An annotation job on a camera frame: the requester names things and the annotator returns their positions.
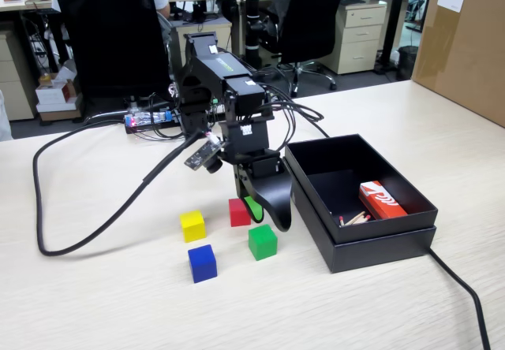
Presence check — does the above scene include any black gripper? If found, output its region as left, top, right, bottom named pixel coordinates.
left=231, top=148, right=294, bottom=233

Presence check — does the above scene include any green wooden cube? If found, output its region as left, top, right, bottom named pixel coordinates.
left=248, top=224, right=279, bottom=262

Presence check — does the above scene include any red wooden cube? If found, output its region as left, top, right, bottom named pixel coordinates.
left=228, top=198, right=253, bottom=228

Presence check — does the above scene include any yellow wooden cube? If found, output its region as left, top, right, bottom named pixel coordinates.
left=179, top=209, right=207, bottom=244

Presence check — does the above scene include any blue wooden cube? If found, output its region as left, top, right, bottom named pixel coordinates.
left=187, top=244, right=219, bottom=284

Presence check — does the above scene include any black open cardboard box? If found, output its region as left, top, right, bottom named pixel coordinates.
left=284, top=132, right=440, bottom=244

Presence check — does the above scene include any red white small carton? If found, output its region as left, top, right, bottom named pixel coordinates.
left=358, top=181, right=409, bottom=221

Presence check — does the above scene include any controller board with red light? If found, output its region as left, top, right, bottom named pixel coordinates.
left=123, top=109, right=177, bottom=135

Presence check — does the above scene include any black pole with white bands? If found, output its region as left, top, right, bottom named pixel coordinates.
left=243, top=0, right=264, bottom=73

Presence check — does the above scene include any black mesh office chair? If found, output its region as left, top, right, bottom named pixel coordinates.
left=262, top=0, right=349, bottom=98

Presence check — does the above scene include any beige three drawer cabinet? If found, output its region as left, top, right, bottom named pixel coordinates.
left=321, top=1, right=388, bottom=76

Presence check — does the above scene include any black waste bin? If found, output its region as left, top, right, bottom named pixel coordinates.
left=396, top=45, right=420, bottom=82

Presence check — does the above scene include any large black office chair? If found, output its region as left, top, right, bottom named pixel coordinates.
left=52, top=0, right=171, bottom=125

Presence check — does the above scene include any white cardboard box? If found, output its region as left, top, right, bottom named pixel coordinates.
left=35, top=72, right=82, bottom=122

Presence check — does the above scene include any large brown cardboard box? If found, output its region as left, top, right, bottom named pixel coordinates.
left=410, top=0, right=505, bottom=128

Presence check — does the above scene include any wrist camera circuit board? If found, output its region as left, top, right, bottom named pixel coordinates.
left=184, top=132, right=228, bottom=174

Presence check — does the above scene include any smooth black power cable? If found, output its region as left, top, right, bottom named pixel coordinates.
left=311, top=121, right=492, bottom=350

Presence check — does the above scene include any thick black sleeved cable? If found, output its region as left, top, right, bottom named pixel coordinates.
left=32, top=128, right=198, bottom=257

